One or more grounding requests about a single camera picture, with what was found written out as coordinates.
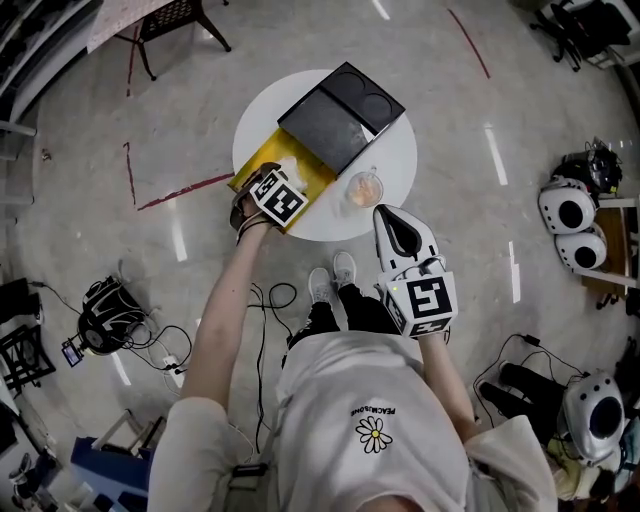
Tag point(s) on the white hard-shell backpack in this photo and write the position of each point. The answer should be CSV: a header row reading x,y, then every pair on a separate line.
x,y
567,207
582,252

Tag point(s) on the small black screen device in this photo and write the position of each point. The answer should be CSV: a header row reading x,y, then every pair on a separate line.
x,y
71,353

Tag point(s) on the person's left grey shoe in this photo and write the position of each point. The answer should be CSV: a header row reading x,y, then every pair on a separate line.
x,y
320,285

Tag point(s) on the dark wooden chair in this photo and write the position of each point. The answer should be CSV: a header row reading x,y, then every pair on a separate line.
x,y
170,20

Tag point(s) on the white power strip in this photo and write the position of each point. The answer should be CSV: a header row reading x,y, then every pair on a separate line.
x,y
173,370

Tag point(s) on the white tissue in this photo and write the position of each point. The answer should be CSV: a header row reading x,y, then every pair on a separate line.
x,y
295,170

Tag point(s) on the clear glass cup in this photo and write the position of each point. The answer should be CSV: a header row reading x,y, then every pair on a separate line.
x,y
366,189

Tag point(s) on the round white side table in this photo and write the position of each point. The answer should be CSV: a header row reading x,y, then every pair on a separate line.
x,y
395,150

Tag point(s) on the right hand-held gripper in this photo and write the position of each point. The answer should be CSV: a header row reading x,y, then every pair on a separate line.
x,y
425,305

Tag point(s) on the person's right forearm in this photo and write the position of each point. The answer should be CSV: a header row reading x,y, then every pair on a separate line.
x,y
445,380

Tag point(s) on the person's right grey shoe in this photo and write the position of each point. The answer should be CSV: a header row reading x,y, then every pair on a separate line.
x,y
345,270

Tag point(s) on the yellow and black tray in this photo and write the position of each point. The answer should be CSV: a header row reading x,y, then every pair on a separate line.
x,y
330,130

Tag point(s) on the person's grey shoe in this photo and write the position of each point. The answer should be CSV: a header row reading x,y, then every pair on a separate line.
x,y
345,270
320,285

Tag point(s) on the black office chair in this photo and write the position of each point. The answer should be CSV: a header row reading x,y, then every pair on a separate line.
x,y
580,25

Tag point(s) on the person's white shirt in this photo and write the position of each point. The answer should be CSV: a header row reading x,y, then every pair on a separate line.
x,y
360,430

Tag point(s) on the grey hard-shell backpack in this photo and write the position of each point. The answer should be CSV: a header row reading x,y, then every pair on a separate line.
x,y
595,415

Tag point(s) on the person's left forearm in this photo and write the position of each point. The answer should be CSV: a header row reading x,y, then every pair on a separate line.
x,y
220,320

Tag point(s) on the person's black trousers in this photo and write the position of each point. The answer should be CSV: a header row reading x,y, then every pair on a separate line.
x,y
360,315

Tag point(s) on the black metal stand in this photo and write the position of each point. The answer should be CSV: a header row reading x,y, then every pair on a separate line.
x,y
22,357

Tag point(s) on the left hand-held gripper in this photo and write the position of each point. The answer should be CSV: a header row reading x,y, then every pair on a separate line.
x,y
277,197

